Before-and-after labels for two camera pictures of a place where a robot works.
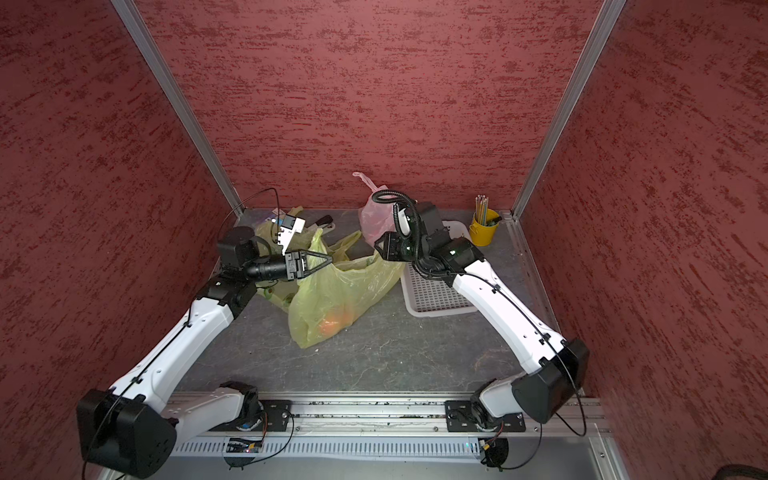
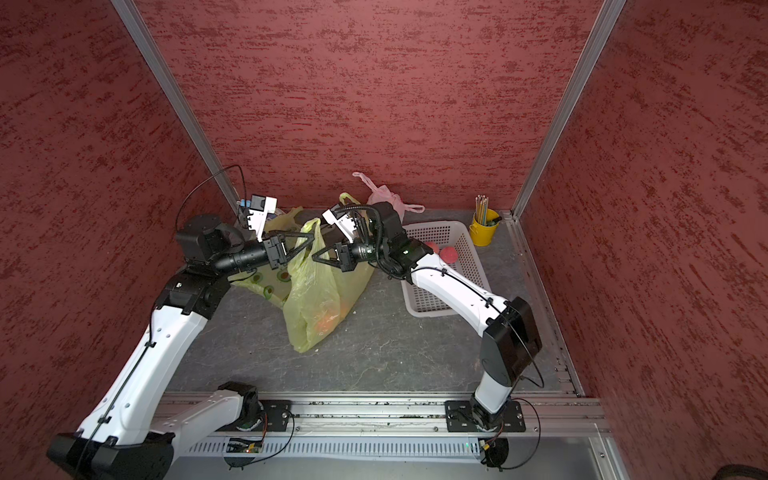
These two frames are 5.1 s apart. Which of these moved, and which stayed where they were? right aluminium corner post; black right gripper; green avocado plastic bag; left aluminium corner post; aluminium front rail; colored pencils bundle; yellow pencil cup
Moved: green avocado plastic bag; black right gripper
Stayed: aluminium front rail; colored pencils bundle; left aluminium corner post; yellow pencil cup; right aluminium corner post
